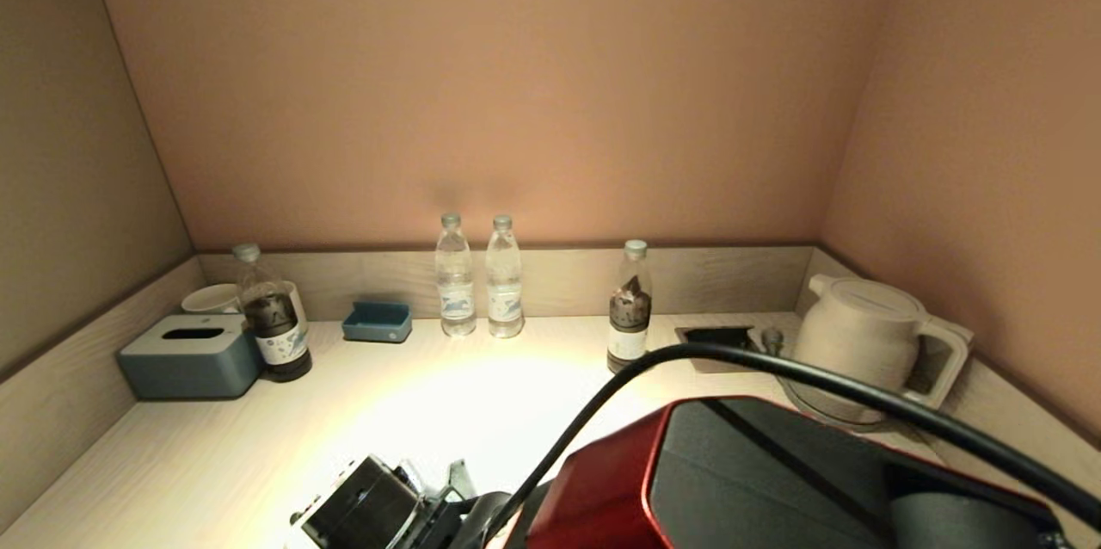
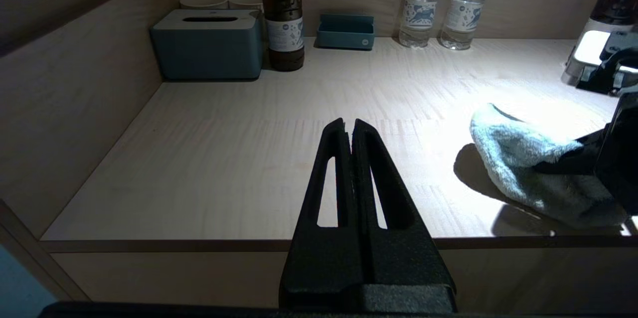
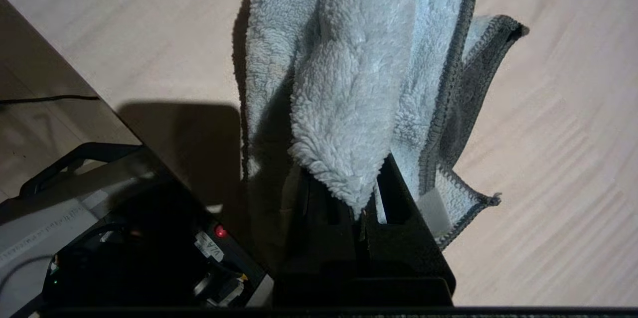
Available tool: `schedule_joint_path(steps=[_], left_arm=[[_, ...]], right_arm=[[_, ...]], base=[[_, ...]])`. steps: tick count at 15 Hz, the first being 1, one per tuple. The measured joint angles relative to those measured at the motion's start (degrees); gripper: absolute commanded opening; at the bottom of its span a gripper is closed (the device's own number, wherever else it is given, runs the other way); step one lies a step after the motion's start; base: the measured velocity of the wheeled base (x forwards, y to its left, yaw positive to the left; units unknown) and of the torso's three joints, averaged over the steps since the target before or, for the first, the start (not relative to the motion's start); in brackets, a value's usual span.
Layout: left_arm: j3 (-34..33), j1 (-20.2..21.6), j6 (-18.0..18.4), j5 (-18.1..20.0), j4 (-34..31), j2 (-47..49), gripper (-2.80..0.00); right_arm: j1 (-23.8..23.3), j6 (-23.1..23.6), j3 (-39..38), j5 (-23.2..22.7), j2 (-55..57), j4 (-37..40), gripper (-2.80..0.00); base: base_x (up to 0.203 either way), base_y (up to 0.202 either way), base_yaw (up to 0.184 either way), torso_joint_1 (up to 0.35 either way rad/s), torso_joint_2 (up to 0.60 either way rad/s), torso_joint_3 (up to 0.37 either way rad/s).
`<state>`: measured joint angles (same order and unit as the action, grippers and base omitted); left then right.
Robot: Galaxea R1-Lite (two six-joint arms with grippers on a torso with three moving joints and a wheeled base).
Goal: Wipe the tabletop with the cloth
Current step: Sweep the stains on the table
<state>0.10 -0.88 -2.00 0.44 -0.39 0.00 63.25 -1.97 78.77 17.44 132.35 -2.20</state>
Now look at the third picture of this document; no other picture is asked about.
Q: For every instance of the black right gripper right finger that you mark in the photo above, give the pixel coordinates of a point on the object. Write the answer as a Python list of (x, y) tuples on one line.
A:
[(403, 253)]

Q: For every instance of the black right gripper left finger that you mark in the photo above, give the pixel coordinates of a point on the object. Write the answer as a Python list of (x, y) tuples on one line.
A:
[(319, 248)]

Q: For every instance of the light blue fluffy cloth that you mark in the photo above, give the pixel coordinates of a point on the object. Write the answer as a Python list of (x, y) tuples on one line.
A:
[(349, 83)]

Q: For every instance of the grey black robot base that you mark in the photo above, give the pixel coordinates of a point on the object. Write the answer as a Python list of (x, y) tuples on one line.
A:
[(99, 238)]

